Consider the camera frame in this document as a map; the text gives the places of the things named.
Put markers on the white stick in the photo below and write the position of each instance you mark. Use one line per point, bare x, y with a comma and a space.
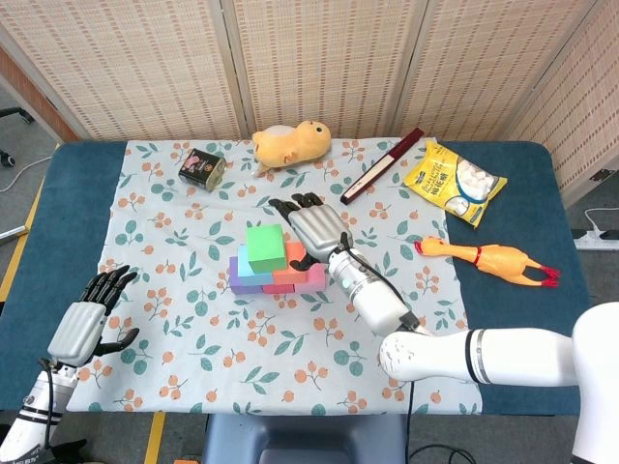
13, 233

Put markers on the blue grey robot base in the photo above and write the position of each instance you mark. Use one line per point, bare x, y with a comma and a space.
304, 437

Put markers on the purple cube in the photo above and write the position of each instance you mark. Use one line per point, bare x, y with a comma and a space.
233, 282

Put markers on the black office chair base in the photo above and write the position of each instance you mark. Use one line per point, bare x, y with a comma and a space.
17, 113

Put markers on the yellow plush animal toy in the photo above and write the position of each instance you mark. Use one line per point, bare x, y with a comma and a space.
290, 145

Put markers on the light blue cube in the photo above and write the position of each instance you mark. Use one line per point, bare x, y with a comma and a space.
242, 266

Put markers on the white power strip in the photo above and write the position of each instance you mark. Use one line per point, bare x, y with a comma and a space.
597, 240

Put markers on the bamboo folding screen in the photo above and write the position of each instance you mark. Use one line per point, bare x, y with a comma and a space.
145, 72

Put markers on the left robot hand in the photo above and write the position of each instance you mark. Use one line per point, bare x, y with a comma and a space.
79, 331

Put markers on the magenta red cube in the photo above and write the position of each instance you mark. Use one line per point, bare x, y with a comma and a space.
278, 289

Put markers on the green cube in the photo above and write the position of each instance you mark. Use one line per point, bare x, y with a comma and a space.
265, 246

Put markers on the yellow marshmallow bag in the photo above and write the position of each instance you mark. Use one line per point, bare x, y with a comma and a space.
452, 181

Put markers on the yellow rubber chicken toy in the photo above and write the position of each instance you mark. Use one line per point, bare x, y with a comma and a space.
488, 258

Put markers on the black luncheon meat can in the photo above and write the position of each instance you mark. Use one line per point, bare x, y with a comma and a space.
200, 169

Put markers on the light pink cube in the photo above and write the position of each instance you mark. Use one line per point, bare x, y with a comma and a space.
312, 282

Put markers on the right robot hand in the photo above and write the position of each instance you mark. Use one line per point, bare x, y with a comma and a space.
316, 227

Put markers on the dark red folded fan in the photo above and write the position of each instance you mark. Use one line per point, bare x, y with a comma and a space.
379, 169

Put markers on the floral print tablecloth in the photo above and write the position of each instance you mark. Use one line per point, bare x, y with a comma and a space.
193, 338

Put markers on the orange cube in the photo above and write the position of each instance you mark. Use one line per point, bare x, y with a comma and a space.
292, 276

